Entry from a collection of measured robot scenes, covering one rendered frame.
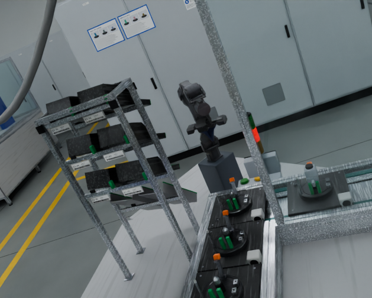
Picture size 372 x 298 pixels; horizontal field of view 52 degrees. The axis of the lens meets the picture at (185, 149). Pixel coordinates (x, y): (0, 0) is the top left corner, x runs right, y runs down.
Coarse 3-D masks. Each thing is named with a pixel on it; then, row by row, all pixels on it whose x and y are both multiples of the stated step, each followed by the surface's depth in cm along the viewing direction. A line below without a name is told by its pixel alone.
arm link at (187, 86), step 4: (188, 80) 184; (180, 84) 183; (184, 84) 179; (188, 84) 176; (192, 84) 167; (196, 84) 166; (180, 88) 185; (184, 88) 167; (188, 88) 165; (192, 88) 165; (196, 88) 165; (180, 92) 187; (188, 92) 165; (192, 92) 165; (196, 92) 166; (200, 92) 168; (180, 96) 189; (188, 96) 167; (192, 96) 166; (180, 100) 192
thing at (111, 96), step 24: (48, 120) 140; (120, 120) 134; (144, 120) 151; (48, 144) 145; (96, 168) 167; (144, 168) 141; (168, 168) 159; (96, 216) 159; (120, 216) 177; (168, 216) 149; (192, 216) 168; (120, 264) 168
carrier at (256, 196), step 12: (240, 192) 176; (252, 192) 173; (264, 192) 169; (216, 204) 175; (228, 204) 162; (240, 204) 164; (252, 204) 164; (264, 204) 163; (216, 216) 166; (240, 216) 160; (252, 216) 153
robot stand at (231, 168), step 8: (224, 152) 200; (232, 152) 196; (224, 160) 193; (232, 160) 196; (200, 168) 200; (208, 168) 195; (216, 168) 190; (224, 168) 193; (232, 168) 197; (208, 176) 199; (216, 176) 193; (224, 176) 194; (232, 176) 197; (240, 176) 201; (208, 184) 204; (216, 184) 198; (224, 184) 194
